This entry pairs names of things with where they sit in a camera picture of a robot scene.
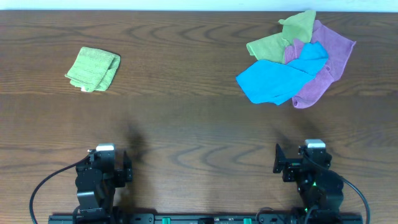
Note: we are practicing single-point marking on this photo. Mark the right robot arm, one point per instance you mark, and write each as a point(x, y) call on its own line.
point(320, 190)

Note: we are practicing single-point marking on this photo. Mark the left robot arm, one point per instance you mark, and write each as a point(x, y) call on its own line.
point(95, 203)

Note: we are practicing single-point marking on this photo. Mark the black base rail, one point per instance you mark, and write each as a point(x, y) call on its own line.
point(270, 217)

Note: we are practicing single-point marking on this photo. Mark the blue cloth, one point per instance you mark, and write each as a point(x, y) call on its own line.
point(272, 82)

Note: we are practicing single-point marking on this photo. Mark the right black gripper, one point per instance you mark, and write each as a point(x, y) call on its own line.
point(288, 168)

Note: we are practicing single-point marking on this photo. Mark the crumpled green cloth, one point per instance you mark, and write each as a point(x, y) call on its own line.
point(272, 47)

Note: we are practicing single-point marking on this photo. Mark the purple cloth under pile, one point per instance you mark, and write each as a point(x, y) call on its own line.
point(338, 48)

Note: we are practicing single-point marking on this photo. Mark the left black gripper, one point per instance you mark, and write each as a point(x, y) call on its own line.
point(119, 173)

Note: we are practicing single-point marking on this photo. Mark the folded green cloth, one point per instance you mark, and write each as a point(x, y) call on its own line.
point(93, 69)

